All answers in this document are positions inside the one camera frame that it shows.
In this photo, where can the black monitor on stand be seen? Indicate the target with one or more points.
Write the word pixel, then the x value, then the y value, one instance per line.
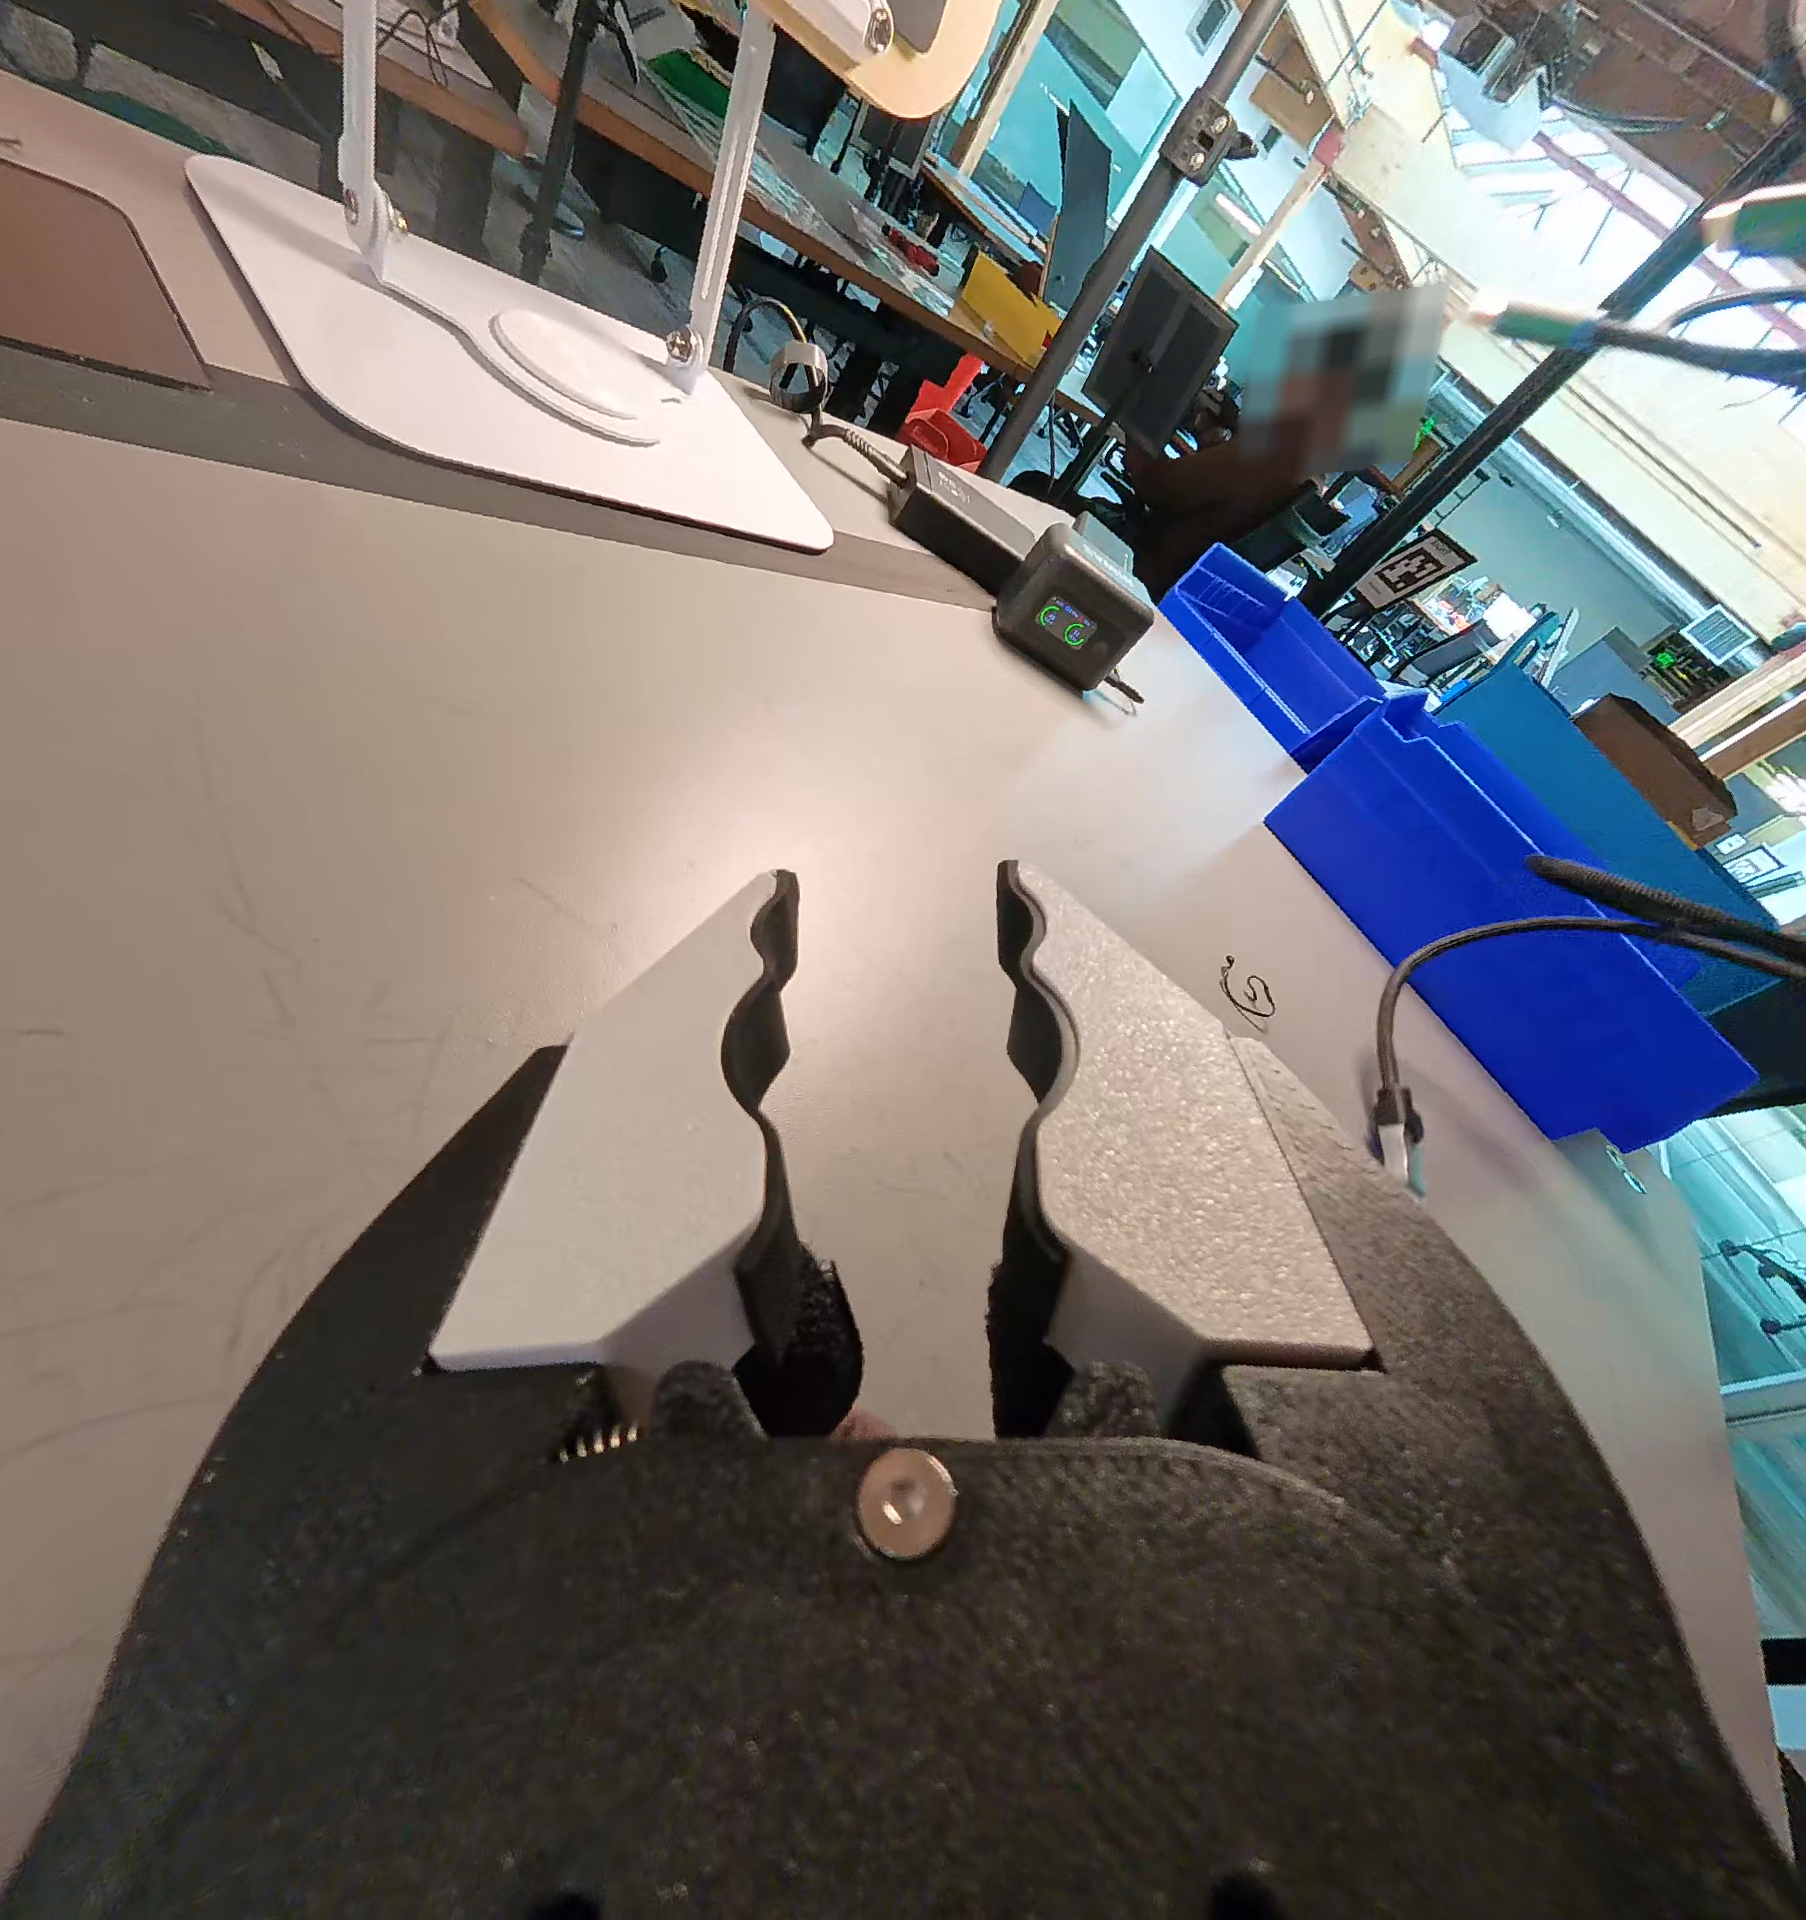
pixel 1167 350

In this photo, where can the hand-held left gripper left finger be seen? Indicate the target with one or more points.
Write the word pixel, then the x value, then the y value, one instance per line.
pixel 602 1199

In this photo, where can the wooden workbench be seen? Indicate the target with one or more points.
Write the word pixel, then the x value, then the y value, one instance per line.
pixel 844 227

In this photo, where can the brown cardboard sheet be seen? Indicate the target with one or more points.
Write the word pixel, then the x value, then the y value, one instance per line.
pixel 50 272

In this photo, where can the black power adapter brick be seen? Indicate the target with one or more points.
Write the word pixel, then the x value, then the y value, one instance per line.
pixel 947 513

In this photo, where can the grey black round device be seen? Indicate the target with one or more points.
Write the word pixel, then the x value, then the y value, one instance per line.
pixel 799 367

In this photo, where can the black twist tie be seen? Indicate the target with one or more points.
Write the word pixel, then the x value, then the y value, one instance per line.
pixel 1248 996

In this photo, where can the blue plastic bin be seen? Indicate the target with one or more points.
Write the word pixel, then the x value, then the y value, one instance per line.
pixel 1263 633
pixel 1504 929

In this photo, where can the small yellow bin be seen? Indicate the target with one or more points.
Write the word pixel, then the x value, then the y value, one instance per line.
pixel 1007 309

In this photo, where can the red plastic bin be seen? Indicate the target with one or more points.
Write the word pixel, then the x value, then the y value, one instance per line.
pixel 946 426

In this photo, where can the blue partition panel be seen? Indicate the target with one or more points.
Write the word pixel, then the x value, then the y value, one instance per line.
pixel 1577 766

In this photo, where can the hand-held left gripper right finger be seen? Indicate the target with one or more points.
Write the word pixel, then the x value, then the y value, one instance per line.
pixel 1200 1199

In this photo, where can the brown cardboard box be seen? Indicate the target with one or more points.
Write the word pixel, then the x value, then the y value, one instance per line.
pixel 1656 766

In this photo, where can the grey metal pole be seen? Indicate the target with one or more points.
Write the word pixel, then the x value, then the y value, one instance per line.
pixel 1130 237

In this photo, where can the black white marker tag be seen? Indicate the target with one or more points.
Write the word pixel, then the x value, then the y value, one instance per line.
pixel 1415 572

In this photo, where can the black metal pole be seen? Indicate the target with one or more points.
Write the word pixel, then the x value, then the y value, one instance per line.
pixel 1561 347

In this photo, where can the wooden beam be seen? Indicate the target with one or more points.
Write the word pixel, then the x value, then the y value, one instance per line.
pixel 1770 706

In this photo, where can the dark grey power bank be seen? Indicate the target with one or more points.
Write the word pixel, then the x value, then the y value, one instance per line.
pixel 1087 576

